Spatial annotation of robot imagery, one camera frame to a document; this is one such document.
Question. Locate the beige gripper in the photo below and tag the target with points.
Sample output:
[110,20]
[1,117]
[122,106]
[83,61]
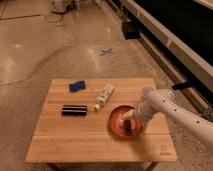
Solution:
[128,115]

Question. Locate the orange ceramic bowl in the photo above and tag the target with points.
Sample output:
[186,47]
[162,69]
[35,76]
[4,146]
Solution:
[123,128]

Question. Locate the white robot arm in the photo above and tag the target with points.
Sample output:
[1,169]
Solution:
[162,100]

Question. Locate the white tube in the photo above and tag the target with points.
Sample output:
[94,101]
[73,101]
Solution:
[103,96]

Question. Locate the blue sponge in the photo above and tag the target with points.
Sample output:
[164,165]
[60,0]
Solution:
[79,85]

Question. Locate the wooden table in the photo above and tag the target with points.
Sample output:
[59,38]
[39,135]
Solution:
[87,139]

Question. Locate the black rectangular case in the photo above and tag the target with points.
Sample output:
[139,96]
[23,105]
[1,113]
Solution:
[74,110]

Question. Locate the white machine base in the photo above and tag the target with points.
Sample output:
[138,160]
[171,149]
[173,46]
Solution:
[62,6]

